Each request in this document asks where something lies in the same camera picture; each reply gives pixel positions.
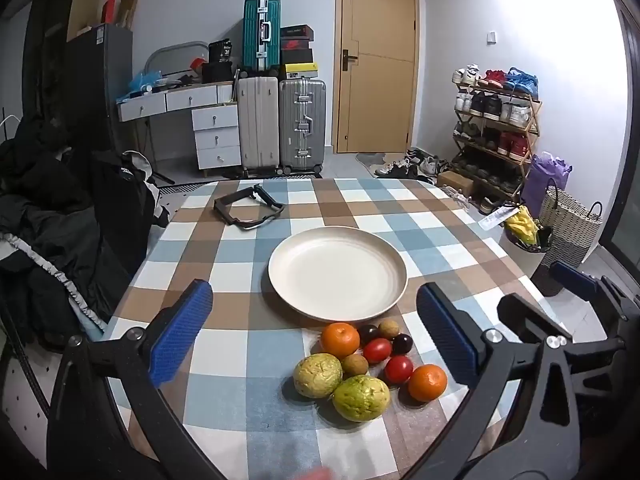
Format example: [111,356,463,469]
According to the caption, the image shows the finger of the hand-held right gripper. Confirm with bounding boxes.
[549,261,608,306]
[497,292,573,343]

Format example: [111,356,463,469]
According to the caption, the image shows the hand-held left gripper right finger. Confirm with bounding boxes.
[397,282,583,480]

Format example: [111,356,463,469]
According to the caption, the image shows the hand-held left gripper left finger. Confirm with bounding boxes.
[46,280,231,480]

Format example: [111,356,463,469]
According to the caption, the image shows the orange mandarin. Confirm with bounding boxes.
[408,364,448,402]
[320,322,361,359]

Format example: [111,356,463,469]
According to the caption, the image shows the red cherry tomato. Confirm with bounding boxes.
[384,355,415,385]
[363,338,392,364]

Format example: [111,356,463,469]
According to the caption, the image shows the yellow-green wrinkled fruit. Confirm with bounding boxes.
[293,353,343,399]
[332,374,391,422]

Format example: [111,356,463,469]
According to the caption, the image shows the cream round plate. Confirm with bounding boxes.
[268,227,408,323]

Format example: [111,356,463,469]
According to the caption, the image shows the white bin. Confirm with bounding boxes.
[500,232,546,281]

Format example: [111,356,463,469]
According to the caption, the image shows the woven basket bag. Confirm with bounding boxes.
[537,180,604,268]

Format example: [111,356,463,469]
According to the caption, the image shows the yellow bag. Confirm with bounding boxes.
[505,206,540,248]

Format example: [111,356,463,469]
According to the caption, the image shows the white paper tag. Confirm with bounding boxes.
[477,205,516,231]

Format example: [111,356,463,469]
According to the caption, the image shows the purple fabric bag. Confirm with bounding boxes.
[520,152,572,218]

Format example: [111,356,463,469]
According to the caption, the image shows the small cardboard box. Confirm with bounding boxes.
[436,170,475,198]

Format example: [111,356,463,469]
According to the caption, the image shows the scattered sneakers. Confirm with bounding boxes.
[375,147,451,183]

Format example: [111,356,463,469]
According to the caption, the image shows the grey door mat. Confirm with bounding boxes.
[356,152,396,173]

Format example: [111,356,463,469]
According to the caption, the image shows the pile of dark clothes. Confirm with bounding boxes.
[0,115,131,351]

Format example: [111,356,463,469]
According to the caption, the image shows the wooden shoe rack with shoes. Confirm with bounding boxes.
[451,64,541,196]

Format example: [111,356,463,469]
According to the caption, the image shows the white drawer cabinet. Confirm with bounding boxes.
[191,103,242,178]

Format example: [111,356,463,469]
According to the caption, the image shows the beige suitcase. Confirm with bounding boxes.
[236,76,280,177]

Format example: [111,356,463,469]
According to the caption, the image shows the white desk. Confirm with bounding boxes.
[117,81,236,123]

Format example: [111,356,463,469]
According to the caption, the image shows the silver suitcase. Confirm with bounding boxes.
[278,78,327,176]

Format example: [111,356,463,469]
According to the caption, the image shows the blue plastic bag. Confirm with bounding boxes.
[129,71,163,93]

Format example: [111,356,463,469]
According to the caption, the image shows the grey cabinet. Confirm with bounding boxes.
[65,24,133,151]

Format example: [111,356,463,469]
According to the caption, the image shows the black storage box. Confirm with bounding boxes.
[201,62,235,83]

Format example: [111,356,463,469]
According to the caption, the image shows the wooden door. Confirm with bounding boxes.
[334,0,420,154]

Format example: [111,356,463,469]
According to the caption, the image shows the black printed bag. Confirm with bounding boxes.
[208,39,236,65]

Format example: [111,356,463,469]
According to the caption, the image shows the yellow shoe box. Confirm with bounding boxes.
[280,62,319,81]

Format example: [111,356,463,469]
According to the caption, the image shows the teal suitcase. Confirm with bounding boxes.
[243,0,282,72]

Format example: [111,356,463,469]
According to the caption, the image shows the brown paper bag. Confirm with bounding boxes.
[119,0,140,31]

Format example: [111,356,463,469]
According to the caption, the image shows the black plastic frame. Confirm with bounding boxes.
[214,184,286,231]

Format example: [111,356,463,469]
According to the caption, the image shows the grey curved metal frame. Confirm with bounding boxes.
[145,41,208,81]

